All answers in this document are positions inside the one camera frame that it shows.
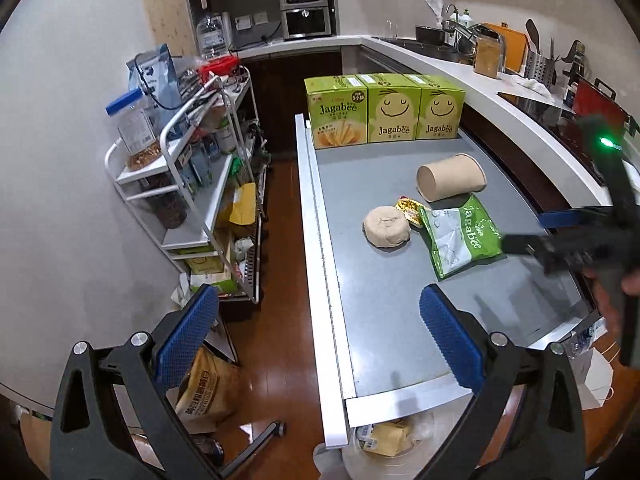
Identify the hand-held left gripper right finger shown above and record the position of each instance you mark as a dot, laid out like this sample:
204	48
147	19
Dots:
450	332

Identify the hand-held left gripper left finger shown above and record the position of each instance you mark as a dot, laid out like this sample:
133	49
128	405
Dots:
187	332

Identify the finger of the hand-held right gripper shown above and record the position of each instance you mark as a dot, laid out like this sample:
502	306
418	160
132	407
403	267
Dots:
575	217
550	250

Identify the green snack bag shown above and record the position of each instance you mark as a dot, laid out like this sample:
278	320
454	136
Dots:
460	240

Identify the white round bin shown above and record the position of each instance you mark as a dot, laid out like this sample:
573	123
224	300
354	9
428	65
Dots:
400	465

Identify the person's right hand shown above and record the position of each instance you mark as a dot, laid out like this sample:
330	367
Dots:
606	305

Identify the green and white packet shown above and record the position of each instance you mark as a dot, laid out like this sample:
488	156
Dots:
215	284

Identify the yellow printed sack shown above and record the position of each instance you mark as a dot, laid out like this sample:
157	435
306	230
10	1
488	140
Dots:
207	392

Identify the black induction cooktop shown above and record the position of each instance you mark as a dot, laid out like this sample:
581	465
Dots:
550	117

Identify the beige paper cup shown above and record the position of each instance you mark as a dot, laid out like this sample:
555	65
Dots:
452	177

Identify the yellow packet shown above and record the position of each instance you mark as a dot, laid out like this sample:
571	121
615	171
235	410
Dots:
387	439

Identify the dark filled jar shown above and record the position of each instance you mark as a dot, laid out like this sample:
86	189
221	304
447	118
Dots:
170	210

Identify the white metal shelf cart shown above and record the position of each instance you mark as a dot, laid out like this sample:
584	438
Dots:
210	210

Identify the yellow foil wrapper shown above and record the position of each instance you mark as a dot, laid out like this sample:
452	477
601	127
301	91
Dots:
410	209

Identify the grey metal table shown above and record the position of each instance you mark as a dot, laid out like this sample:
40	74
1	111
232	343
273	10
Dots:
320	310

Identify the black caster leg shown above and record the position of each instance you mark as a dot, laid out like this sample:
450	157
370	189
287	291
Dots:
255	447

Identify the white paper bag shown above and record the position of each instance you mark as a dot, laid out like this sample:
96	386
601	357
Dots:
595	380

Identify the yellow bag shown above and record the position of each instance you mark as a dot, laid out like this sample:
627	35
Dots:
243	205

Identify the white rag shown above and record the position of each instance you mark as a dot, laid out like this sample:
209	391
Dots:
527	84

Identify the steel utensil holder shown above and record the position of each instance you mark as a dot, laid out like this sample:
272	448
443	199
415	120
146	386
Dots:
540	67

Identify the green snack box smiley face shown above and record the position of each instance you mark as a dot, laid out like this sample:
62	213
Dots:
440	107
392	110

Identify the white cloth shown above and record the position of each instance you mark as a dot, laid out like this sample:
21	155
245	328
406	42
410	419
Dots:
327	465

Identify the orange cutting board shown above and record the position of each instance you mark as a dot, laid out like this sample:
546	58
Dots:
512	42

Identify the black spatula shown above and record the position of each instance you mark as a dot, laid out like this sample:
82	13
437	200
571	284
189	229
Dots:
531	32

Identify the white tin can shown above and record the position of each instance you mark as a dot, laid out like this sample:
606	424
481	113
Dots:
226	137

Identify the clear plastic snack jar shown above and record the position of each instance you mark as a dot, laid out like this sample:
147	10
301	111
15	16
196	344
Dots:
135	132

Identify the chrome sink faucet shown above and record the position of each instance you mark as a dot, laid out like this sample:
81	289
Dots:
457	27

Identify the green snack box fries picture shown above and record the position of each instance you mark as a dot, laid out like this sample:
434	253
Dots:
335	115

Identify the blue bag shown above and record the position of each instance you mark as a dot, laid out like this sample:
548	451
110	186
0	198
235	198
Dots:
155	75

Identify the red basket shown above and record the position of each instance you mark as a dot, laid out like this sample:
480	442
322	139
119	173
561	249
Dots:
217	67

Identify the large water bottle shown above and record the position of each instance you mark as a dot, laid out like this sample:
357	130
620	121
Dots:
211	37

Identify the silver air fryer oven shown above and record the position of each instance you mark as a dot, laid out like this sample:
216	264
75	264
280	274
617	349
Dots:
306	12

